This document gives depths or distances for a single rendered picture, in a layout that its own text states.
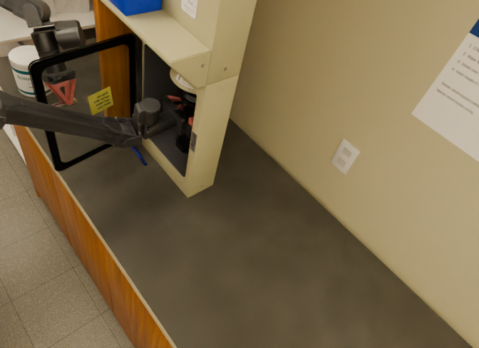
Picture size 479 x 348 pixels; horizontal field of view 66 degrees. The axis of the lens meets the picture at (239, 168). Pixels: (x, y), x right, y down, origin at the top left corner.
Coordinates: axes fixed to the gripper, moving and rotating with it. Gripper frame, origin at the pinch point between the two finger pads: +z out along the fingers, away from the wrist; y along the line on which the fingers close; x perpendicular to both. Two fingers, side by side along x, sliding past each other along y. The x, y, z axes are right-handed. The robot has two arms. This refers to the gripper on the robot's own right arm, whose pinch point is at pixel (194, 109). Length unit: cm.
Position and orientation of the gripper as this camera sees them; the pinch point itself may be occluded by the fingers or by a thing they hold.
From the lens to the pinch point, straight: 122.6
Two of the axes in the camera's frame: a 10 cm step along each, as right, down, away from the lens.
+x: -1.8, 6.4, 7.5
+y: -6.4, -6.5, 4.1
